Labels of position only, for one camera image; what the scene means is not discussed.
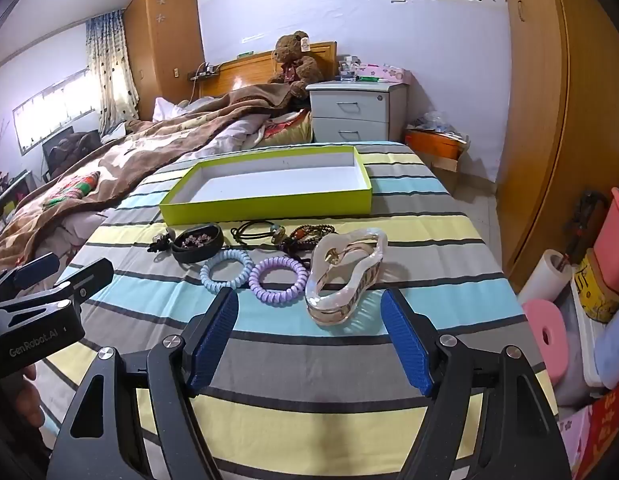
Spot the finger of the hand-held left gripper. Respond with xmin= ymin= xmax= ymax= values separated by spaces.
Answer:
xmin=0 ymin=258 xmax=114 ymax=313
xmin=0 ymin=252 xmax=61 ymax=303

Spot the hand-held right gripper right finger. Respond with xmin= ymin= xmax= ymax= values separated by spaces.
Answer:
xmin=379 ymin=287 xmax=573 ymax=480

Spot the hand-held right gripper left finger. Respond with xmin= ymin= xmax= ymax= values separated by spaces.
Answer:
xmin=48 ymin=287 xmax=240 ymax=480

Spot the purple spiral hair tie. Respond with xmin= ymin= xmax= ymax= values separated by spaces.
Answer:
xmin=248 ymin=256 xmax=310 ymax=305

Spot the white pearly hair claw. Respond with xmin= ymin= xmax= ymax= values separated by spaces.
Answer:
xmin=304 ymin=227 xmax=389 ymax=328

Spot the black hair band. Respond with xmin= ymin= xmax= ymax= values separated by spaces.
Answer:
xmin=148 ymin=224 xmax=225 ymax=264

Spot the brown beaded bracelet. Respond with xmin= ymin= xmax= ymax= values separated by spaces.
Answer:
xmin=282 ymin=224 xmax=337 ymax=261

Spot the green shallow cardboard box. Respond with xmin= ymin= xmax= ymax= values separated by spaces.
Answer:
xmin=158 ymin=146 xmax=374 ymax=227

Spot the person's left hand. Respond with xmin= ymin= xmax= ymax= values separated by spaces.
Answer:
xmin=22 ymin=362 xmax=45 ymax=428

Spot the shelf of small bottles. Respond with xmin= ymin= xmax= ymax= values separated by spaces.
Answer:
xmin=0 ymin=170 xmax=33 ymax=226

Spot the red green plaid cushion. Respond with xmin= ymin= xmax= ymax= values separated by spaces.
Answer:
xmin=42 ymin=170 xmax=100 ymax=208

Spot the striped bedsheet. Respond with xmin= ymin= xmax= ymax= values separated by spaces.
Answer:
xmin=40 ymin=141 xmax=560 ymax=480

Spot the black monitor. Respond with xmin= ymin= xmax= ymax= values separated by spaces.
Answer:
xmin=42 ymin=127 xmax=103 ymax=181

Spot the brown blanket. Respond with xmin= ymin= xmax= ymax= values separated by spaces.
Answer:
xmin=0 ymin=81 xmax=310 ymax=281

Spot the pink foam roll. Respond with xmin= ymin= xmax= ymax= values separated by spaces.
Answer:
xmin=522 ymin=299 xmax=573 ymax=383

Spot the white paper roll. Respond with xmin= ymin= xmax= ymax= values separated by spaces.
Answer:
xmin=518 ymin=250 xmax=573 ymax=303

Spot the window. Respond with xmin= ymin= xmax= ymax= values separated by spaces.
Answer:
xmin=12 ymin=67 xmax=98 ymax=157

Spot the white pillow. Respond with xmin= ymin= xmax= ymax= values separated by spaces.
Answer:
xmin=152 ymin=97 xmax=190 ymax=122

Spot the yellow tin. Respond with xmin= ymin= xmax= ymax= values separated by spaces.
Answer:
xmin=572 ymin=250 xmax=619 ymax=323

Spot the orange box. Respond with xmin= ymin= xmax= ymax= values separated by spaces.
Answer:
xmin=404 ymin=129 xmax=465 ymax=161

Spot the patterned curtain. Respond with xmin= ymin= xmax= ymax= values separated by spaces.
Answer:
xmin=84 ymin=8 xmax=140 ymax=133

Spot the light blue cloth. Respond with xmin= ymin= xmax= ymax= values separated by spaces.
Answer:
xmin=594 ymin=315 xmax=619 ymax=391

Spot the dark red tool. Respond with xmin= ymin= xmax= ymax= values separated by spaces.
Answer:
xmin=564 ymin=190 xmax=607 ymax=256

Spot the red cardboard box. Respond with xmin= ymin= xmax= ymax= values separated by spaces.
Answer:
xmin=574 ymin=385 xmax=619 ymax=480

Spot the red and yellow pillow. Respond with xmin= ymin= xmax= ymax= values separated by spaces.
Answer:
xmin=260 ymin=110 xmax=314 ymax=148

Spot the clear plastic bag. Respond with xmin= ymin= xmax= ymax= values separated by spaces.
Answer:
xmin=414 ymin=109 xmax=470 ymax=136

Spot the power strip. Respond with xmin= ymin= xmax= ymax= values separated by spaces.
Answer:
xmin=188 ymin=62 xmax=220 ymax=81

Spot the narrow wooden wardrobe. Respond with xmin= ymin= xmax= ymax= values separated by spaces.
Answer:
xmin=124 ymin=0 xmax=206 ymax=122

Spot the pink plastic container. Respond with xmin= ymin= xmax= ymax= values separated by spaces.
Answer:
xmin=592 ymin=187 xmax=619 ymax=286

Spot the white nightstand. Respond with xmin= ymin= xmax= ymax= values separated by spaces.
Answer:
xmin=306 ymin=80 xmax=407 ymax=143

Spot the large wooden wardrobe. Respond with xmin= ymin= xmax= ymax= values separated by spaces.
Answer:
xmin=494 ymin=0 xmax=619 ymax=293

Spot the wooden headboard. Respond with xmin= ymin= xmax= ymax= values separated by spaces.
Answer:
xmin=200 ymin=41 xmax=337 ymax=98

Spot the pink floral box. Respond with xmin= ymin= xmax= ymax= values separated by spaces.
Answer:
xmin=357 ymin=62 xmax=414 ymax=85

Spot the brown teddy bear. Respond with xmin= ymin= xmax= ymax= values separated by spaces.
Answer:
xmin=267 ymin=30 xmax=324 ymax=98

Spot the blue spiral hair tie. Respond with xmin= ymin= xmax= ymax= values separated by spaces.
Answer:
xmin=200 ymin=249 xmax=254 ymax=293

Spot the black cord hair tie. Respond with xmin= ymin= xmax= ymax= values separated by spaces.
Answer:
xmin=230 ymin=219 xmax=290 ymax=248

